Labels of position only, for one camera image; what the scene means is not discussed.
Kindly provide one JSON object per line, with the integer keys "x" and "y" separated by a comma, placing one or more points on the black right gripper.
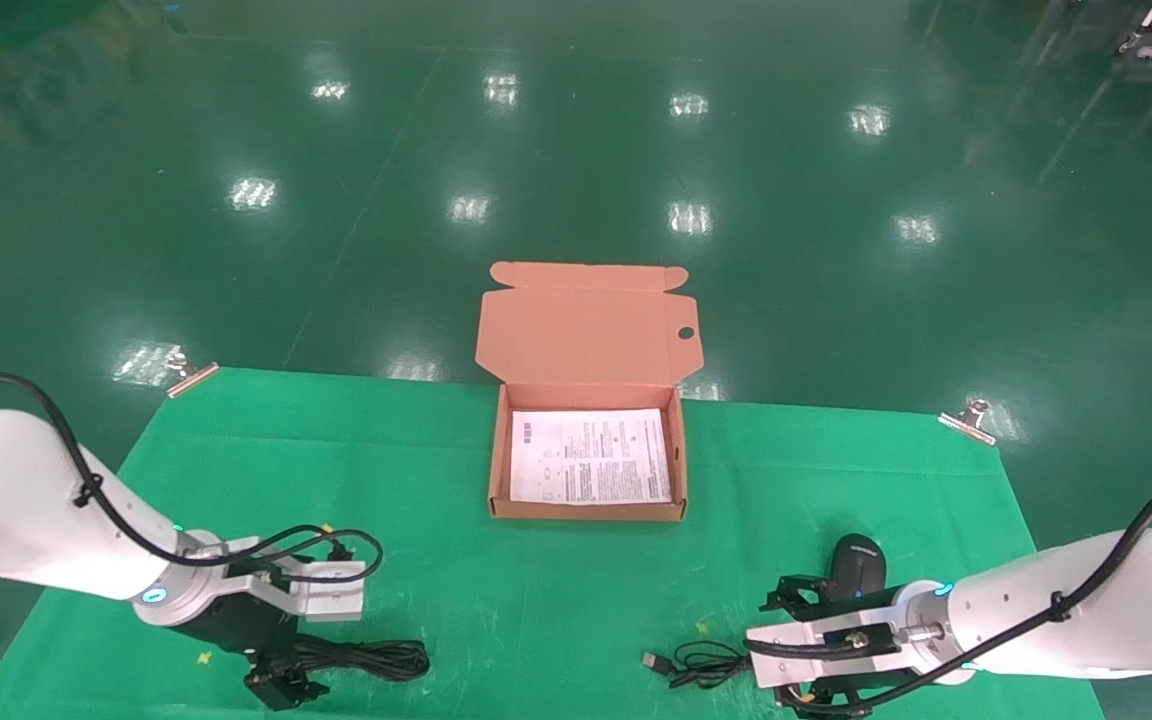
{"x": 881, "y": 692}

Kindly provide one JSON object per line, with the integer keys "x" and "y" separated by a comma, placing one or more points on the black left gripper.
{"x": 236, "y": 625}

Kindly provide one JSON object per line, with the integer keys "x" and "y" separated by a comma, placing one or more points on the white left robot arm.
{"x": 16, "y": 500}

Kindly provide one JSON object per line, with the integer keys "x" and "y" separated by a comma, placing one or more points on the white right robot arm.
{"x": 1066, "y": 610}

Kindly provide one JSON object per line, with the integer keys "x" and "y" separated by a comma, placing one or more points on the open brown cardboard box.
{"x": 586, "y": 330}

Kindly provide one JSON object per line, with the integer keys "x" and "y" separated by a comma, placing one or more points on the green table cloth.
{"x": 536, "y": 600}

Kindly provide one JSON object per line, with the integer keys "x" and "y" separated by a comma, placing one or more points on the metal cloth clamp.
{"x": 966, "y": 422}
{"x": 191, "y": 378}

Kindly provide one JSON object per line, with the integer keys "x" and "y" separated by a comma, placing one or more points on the white printed instruction sheet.
{"x": 586, "y": 460}

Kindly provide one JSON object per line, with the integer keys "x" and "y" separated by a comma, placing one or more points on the grey right wrist camera bracket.
{"x": 826, "y": 640}

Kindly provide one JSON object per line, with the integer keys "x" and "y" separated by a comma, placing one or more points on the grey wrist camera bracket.
{"x": 826, "y": 640}
{"x": 331, "y": 595}

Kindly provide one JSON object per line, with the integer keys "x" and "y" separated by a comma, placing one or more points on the grey left wrist camera bracket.
{"x": 331, "y": 595}

